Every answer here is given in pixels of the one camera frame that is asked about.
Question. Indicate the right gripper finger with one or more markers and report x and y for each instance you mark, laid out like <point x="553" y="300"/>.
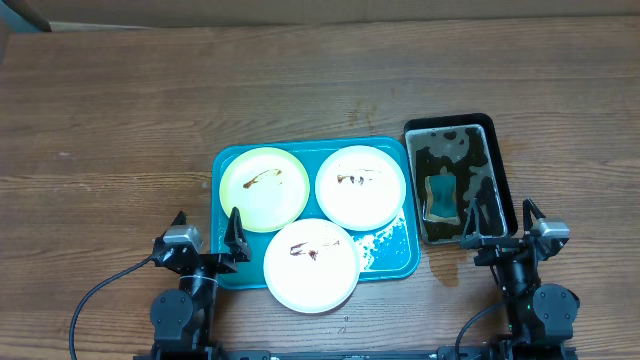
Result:
<point x="531" y="213"/>
<point x="475" y="218"/>

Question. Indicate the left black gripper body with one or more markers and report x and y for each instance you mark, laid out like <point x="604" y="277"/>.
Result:
<point x="217" y="263"/>

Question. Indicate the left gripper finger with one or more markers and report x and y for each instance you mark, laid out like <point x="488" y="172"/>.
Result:
<point x="235" y="239"/>
<point x="180" y="219"/>

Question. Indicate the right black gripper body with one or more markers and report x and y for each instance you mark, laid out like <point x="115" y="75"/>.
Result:
<point x="497" y="251"/>

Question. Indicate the yellow plate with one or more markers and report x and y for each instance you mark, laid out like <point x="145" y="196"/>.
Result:
<point x="268" y="186"/>

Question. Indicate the white plate front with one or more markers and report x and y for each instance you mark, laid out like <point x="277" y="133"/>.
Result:
<point x="311" y="266"/>

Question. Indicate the white plate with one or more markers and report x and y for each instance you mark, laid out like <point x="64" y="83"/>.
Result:
<point x="311" y="266"/>
<point x="360" y="188"/>

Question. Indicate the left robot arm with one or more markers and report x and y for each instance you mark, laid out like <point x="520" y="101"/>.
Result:
<point x="183" y="317"/>

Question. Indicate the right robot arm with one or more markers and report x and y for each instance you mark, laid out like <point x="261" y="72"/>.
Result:
<point x="540" y="316"/>

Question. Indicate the black baking tray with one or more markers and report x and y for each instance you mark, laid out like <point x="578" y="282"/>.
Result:
<point x="465" y="146"/>

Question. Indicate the teal plastic tray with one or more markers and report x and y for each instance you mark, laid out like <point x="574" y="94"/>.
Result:
<point x="389" y="252"/>

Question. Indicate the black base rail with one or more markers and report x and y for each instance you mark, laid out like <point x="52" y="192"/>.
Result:
<point x="442" y="353"/>

